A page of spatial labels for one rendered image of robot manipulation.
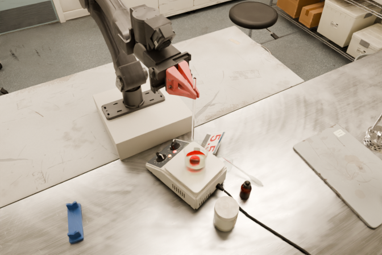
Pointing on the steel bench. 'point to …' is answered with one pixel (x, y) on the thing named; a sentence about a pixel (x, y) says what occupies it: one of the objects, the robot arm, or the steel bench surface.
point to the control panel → (167, 154)
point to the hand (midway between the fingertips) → (195, 93)
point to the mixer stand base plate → (347, 170)
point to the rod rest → (75, 222)
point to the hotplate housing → (196, 200)
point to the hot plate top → (196, 182)
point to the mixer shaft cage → (374, 137)
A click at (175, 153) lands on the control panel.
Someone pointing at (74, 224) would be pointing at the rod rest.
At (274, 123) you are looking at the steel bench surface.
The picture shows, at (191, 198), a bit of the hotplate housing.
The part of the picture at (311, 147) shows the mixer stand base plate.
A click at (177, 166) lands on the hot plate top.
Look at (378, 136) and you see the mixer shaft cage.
